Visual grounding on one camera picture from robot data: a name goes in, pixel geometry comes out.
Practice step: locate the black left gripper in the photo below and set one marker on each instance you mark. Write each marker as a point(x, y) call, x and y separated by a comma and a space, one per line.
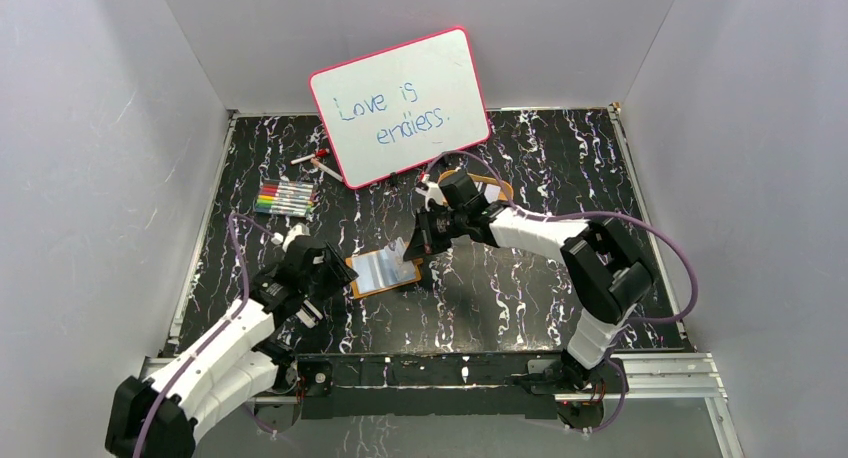
point(332, 269)

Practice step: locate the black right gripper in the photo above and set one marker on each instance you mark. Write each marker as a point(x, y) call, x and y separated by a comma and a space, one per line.
point(424, 241)

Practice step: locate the orange leather card holder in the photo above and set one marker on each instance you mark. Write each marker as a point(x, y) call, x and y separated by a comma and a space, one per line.
point(374, 276)

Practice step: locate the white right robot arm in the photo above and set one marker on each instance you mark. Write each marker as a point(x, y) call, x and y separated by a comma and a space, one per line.
point(608, 271)

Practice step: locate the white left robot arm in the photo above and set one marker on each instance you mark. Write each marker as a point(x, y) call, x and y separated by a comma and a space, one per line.
point(167, 413)

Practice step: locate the striped card in tray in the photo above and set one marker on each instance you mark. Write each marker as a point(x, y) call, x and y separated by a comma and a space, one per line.
point(492, 192)

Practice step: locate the small white object on table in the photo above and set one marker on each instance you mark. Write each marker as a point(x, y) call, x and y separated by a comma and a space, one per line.
point(309, 314)

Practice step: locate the pack of coloured markers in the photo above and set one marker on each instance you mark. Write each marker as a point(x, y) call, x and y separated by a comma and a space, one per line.
point(288, 198)

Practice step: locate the orange oval tray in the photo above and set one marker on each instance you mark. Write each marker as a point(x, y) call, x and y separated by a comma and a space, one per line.
point(480, 180)

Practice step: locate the white marker pen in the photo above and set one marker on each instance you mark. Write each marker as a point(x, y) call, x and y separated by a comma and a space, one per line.
point(327, 170)

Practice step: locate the red capped marker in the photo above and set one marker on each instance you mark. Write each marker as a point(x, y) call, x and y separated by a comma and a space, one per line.
point(315, 155)

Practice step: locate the pink framed whiteboard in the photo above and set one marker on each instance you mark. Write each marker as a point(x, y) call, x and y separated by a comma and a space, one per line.
point(393, 110)

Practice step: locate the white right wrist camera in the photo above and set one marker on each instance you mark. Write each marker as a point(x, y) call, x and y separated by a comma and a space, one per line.
point(431, 193)

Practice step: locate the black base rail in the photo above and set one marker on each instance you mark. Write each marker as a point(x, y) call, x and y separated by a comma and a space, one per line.
point(539, 386)

